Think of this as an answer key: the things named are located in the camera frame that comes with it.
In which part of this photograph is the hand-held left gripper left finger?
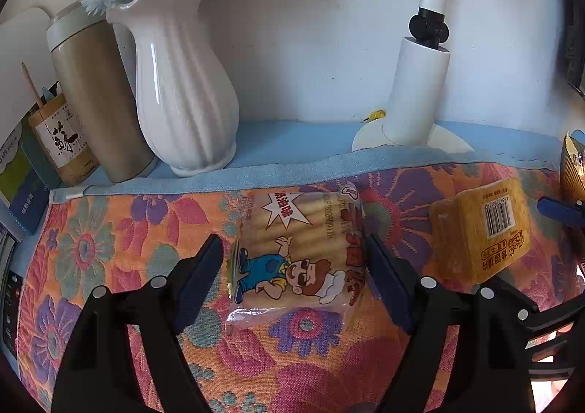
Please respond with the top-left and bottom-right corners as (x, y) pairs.
(50, 234), (225, 413)

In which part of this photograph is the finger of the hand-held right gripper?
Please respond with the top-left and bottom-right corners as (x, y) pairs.
(536, 196), (585, 227)
(525, 296), (585, 344)

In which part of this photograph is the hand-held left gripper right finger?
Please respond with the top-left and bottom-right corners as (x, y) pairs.
(365, 234), (541, 413)

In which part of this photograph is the ribbed glass bowl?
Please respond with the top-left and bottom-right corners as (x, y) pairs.
(558, 131), (585, 213)

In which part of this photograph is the yellow snack packet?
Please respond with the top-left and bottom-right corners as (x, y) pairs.
(428, 178), (533, 285)

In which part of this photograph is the clear cartoon bread packet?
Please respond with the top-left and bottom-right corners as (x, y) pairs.
(225, 182), (367, 337)

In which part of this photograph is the floral printed cloth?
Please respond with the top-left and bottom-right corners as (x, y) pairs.
(18, 145), (585, 413)

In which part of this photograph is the black flat screen television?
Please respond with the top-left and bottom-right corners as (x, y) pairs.
(564, 6), (585, 101)

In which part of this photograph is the white ribbed vase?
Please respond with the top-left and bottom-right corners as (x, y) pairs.
(105, 0), (241, 179)

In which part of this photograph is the white desk lamp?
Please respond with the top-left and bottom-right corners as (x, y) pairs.
(351, 0), (476, 154)

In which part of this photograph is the blue and green box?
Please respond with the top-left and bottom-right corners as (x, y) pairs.
(8, 134), (56, 236)

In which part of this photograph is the amber jar with label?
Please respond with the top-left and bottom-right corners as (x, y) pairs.
(28, 93), (101, 188)

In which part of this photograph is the black flat device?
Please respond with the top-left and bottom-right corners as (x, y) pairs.
(0, 230), (23, 352)

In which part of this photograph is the beige thermos flask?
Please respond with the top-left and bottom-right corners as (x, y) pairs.
(46, 0), (159, 184)

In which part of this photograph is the green white booklet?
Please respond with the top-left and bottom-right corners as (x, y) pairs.
(0, 120), (29, 204)

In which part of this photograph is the thin wooden stick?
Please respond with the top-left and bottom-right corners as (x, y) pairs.
(20, 63), (47, 108)

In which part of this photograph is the white board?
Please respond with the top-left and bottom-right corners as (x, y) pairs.
(0, 6), (54, 139)

